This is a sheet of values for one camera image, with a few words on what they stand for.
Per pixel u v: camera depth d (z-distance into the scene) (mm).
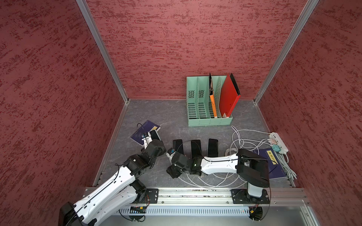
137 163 543
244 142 912
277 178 812
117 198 559
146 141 669
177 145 948
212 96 830
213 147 926
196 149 910
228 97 1010
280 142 926
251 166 498
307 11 721
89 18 746
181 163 632
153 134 774
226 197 757
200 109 1134
